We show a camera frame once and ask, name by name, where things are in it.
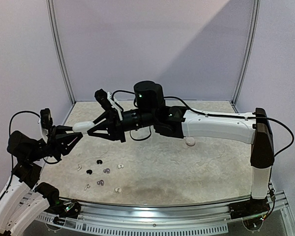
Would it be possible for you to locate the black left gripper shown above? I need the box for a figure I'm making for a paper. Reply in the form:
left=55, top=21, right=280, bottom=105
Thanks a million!
left=27, top=124, right=83, bottom=161

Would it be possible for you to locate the white oval charging case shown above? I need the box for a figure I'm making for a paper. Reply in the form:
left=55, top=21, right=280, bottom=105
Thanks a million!
left=72, top=121, right=95, bottom=134

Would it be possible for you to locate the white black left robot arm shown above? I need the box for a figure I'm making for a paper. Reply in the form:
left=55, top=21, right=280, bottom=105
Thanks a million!
left=0, top=126, right=83, bottom=236

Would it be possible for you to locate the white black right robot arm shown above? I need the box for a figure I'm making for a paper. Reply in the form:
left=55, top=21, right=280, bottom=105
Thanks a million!
left=88, top=81, right=274, bottom=214

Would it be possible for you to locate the round white pink case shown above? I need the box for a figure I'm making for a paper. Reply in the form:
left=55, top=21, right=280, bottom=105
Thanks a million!
left=185, top=137, right=196, bottom=147

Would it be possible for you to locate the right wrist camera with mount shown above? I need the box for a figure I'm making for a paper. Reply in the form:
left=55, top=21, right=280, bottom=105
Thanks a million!
left=94, top=89, right=123, bottom=121

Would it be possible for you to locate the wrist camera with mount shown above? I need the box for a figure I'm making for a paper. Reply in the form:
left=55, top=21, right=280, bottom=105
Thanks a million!
left=38, top=108, right=53, bottom=143
left=94, top=89, right=123, bottom=121

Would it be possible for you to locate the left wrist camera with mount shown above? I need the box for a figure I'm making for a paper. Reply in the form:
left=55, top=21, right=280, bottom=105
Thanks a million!
left=38, top=108, right=53, bottom=143

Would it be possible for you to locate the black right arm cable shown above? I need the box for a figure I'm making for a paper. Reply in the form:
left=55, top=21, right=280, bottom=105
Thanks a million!
left=112, top=89, right=295, bottom=158

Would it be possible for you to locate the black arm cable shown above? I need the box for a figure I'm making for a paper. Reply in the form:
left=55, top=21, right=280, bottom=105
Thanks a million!
left=8, top=110, right=61, bottom=165
left=112, top=89, right=295, bottom=158

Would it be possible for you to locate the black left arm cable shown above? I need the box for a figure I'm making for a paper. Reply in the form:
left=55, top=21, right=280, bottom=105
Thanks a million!
left=8, top=110, right=61, bottom=165

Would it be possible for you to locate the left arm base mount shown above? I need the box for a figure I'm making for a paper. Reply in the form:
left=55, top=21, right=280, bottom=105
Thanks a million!
left=45, top=200, right=81, bottom=219

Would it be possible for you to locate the aluminium left frame post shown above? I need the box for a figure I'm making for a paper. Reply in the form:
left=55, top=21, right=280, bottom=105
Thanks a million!
left=46, top=0, right=76, bottom=105

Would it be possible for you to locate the aluminium front rail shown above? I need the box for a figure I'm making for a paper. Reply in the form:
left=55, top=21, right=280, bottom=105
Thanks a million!
left=19, top=190, right=288, bottom=226

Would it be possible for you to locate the white slotted cable duct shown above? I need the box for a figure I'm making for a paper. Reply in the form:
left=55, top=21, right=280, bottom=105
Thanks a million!
left=36, top=212, right=229, bottom=236

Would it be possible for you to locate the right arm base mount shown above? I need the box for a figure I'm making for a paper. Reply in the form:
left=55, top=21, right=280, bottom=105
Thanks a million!
left=228, top=197, right=270, bottom=219

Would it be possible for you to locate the aluminium corner frame post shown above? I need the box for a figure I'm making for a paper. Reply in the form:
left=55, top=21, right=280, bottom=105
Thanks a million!
left=231, top=0, right=260, bottom=107

